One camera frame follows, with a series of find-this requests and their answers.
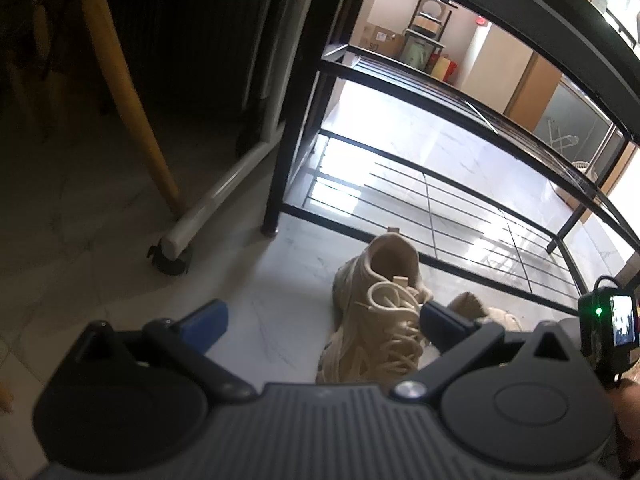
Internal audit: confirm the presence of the beige lace-up sneaker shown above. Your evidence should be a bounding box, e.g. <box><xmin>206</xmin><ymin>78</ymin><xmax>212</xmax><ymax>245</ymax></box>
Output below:
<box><xmin>315</xmin><ymin>230</ymin><xmax>436</xmax><ymax>387</ymax></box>
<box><xmin>446</xmin><ymin>291</ymin><xmax>523</xmax><ymax>333</ymax></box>

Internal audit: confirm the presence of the green framed panel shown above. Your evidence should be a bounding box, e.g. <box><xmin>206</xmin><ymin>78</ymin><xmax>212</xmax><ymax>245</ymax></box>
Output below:
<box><xmin>401</xmin><ymin>30</ymin><xmax>437</xmax><ymax>74</ymax></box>

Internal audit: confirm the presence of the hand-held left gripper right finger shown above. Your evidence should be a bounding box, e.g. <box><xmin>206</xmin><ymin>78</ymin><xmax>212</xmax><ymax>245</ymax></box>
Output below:
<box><xmin>389</xmin><ymin>301</ymin><xmax>576</xmax><ymax>403</ymax></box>

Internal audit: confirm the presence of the white basket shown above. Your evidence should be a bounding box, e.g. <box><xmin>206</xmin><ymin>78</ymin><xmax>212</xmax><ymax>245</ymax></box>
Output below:
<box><xmin>570</xmin><ymin>160</ymin><xmax>602</xmax><ymax>182</ymax></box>

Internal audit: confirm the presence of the white rolling frame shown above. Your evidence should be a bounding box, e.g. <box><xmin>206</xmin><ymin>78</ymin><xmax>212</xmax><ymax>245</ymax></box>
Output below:
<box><xmin>97</xmin><ymin>0</ymin><xmax>327</xmax><ymax>262</ymax></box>

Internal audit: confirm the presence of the brown cardboard box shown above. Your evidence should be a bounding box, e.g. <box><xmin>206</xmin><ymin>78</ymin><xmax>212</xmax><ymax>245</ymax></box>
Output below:
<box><xmin>350</xmin><ymin>23</ymin><xmax>407</xmax><ymax>59</ymax></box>

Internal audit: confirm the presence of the white folding drying rack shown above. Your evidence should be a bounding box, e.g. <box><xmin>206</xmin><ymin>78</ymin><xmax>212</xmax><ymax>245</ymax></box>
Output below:
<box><xmin>546</xmin><ymin>116</ymin><xmax>582</xmax><ymax>152</ymax></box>

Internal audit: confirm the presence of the black metal shoe rack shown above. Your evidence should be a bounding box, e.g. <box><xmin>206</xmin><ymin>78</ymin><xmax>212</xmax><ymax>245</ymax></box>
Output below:
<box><xmin>261</xmin><ymin>0</ymin><xmax>640</xmax><ymax>322</ymax></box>

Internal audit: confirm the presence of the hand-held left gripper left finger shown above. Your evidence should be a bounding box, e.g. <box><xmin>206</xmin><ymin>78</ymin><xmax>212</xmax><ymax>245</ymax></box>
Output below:
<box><xmin>75</xmin><ymin>299</ymin><xmax>258</xmax><ymax>403</ymax></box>

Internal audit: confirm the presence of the black caster wheel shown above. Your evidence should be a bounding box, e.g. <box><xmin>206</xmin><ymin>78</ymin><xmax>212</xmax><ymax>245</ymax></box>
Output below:
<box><xmin>147</xmin><ymin>244</ymin><xmax>194</xmax><ymax>277</ymax></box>

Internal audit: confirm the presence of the person's right hand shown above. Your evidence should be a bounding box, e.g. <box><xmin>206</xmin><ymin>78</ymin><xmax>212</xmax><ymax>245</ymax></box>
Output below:
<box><xmin>605</xmin><ymin>377</ymin><xmax>640</xmax><ymax>478</ymax></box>

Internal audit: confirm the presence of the dark wooden stool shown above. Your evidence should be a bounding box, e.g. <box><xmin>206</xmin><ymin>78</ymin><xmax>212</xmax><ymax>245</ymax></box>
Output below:
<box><xmin>405</xmin><ymin>0</ymin><xmax>459</xmax><ymax>45</ymax></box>

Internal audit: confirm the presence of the wooden door panel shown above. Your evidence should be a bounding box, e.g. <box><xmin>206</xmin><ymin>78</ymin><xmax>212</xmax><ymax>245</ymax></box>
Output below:
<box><xmin>502</xmin><ymin>52</ymin><xmax>564</xmax><ymax>134</ymax></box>

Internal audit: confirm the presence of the wooden chair leg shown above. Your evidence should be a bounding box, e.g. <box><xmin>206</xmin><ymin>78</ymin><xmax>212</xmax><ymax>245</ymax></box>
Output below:
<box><xmin>76</xmin><ymin>0</ymin><xmax>189</xmax><ymax>222</ymax></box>

